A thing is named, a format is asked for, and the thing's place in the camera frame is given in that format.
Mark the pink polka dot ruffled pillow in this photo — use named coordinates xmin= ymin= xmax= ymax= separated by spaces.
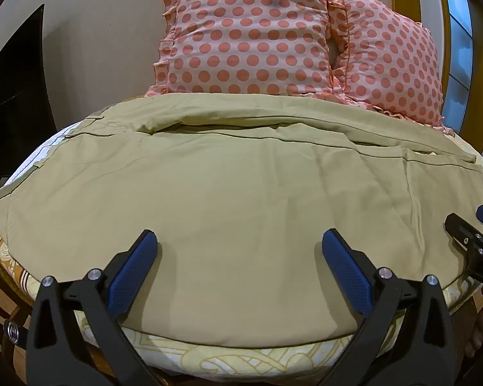
xmin=326 ymin=0 xmax=447 ymax=131
xmin=144 ymin=0 xmax=349 ymax=99

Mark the window with wooden frame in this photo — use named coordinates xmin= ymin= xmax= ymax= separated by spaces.
xmin=411 ymin=0 xmax=483 ymax=157

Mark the yellow patterned bed sheet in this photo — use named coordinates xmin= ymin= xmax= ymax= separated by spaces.
xmin=0 ymin=118 xmax=483 ymax=381

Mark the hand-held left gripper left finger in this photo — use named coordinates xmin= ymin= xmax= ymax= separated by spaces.
xmin=26 ymin=229 xmax=162 ymax=386

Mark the person's right hand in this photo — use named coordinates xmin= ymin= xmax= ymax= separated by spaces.
xmin=465 ymin=287 xmax=483 ymax=360

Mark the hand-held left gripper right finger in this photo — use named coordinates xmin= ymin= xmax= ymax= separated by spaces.
xmin=321 ymin=228 xmax=459 ymax=386

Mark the black television screen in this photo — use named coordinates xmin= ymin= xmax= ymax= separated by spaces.
xmin=0 ymin=4 xmax=61 ymax=179

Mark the wooden bed frame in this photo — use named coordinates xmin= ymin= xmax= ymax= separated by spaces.
xmin=0 ymin=165 xmax=39 ymax=354

